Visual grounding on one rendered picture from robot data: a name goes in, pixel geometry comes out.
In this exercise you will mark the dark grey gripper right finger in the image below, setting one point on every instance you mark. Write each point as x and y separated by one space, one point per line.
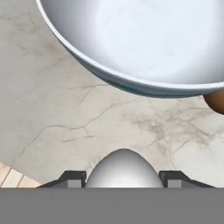
172 176

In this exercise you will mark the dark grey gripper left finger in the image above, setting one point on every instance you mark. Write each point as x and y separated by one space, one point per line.
73 177

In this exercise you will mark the white egg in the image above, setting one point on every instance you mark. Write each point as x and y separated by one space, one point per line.
124 170

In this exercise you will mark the white bowl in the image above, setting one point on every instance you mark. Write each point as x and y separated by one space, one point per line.
145 43

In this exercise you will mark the brown egg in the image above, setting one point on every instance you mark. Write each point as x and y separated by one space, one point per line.
216 102

